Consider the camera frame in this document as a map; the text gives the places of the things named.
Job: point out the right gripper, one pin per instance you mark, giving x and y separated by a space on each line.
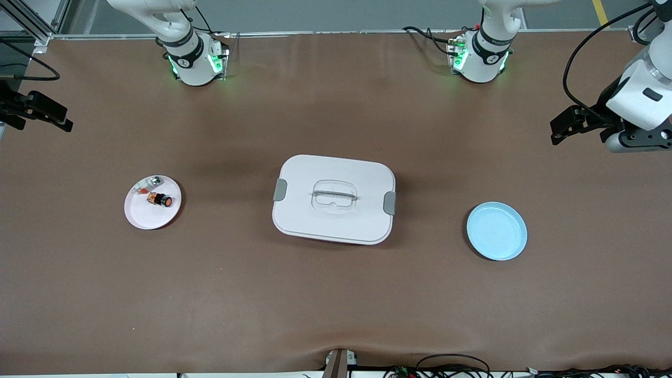
11 106

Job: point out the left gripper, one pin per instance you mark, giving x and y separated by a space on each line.
601 106

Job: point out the orange push button switch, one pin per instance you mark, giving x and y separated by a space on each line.
160 199

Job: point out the white lidded box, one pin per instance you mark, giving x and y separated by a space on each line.
336 215

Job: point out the light blue round plate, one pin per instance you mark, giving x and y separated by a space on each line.
496 231

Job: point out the pink round plate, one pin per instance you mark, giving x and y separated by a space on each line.
152 214

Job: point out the brown table mat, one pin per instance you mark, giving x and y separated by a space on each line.
336 299

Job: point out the aluminium frame profile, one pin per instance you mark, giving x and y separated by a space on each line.
37 23

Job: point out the wooden camera post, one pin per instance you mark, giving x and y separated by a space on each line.
338 363

